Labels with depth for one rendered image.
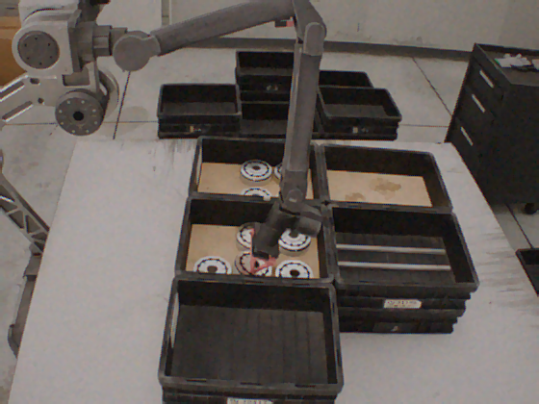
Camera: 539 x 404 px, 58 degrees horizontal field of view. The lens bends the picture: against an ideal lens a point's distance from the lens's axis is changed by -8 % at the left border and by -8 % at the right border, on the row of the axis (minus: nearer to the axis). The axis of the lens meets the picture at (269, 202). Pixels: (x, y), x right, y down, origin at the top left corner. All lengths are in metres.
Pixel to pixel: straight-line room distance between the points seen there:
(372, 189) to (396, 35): 3.09
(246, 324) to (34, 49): 0.82
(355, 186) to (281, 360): 0.72
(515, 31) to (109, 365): 4.58
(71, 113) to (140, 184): 0.51
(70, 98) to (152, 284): 0.59
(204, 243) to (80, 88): 0.56
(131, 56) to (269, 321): 0.72
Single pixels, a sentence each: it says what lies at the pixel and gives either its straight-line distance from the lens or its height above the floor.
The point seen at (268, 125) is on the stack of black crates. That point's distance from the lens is 2.83.
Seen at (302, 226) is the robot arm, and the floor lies 1.04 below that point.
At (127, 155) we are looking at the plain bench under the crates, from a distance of 2.08.
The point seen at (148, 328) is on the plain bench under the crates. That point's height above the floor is 0.70.
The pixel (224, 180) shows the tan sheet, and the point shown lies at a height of 0.83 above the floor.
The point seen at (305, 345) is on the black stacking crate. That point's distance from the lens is 1.33.
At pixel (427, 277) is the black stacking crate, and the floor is 0.83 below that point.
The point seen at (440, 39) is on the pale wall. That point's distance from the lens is 4.92.
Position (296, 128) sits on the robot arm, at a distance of 1.20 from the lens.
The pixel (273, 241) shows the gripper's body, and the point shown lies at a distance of 1.32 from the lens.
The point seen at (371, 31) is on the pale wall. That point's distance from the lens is 4.67.
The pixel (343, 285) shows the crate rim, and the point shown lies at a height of 0.92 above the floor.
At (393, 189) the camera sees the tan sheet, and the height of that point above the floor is 0.83.
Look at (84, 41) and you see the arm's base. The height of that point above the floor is 1.47.
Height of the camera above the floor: 1.93
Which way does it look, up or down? 41 degrees down
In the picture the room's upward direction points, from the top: 6 degrees clockwise
